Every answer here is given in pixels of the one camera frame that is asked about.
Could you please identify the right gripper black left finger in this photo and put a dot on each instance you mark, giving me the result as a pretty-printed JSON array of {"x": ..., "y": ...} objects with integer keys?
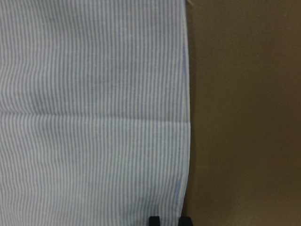
[{"x": 154, "y": 221}]

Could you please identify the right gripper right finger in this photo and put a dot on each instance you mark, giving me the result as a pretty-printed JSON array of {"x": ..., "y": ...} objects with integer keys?
[{"x": 184, "y": 221}]

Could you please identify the light blue striped shirt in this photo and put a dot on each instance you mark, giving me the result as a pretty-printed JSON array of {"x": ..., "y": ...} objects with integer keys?
[{"x": 94, "y": 112}]

